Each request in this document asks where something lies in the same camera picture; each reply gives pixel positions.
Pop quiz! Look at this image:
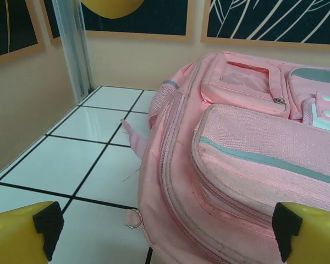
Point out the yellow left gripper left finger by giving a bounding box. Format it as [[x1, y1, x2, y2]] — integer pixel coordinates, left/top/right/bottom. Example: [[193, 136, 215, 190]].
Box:
[[0, 201, 64, 264]]

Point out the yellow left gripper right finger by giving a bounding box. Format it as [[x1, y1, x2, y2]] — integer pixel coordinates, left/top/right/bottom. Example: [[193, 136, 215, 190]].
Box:
[[272, 202, 330, 264]]

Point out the pink school backpack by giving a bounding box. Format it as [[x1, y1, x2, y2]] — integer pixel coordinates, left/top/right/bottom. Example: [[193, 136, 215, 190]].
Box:
[[120, 51, 330, 264]]

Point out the aluminium frame post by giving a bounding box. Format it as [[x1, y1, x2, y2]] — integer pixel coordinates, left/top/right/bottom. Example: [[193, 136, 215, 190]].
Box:
[[51, 0, 95, 104]]

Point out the wall panel with yellow oval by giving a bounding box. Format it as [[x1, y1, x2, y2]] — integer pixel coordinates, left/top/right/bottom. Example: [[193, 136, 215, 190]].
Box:
[[41, 0, 195, 44]]

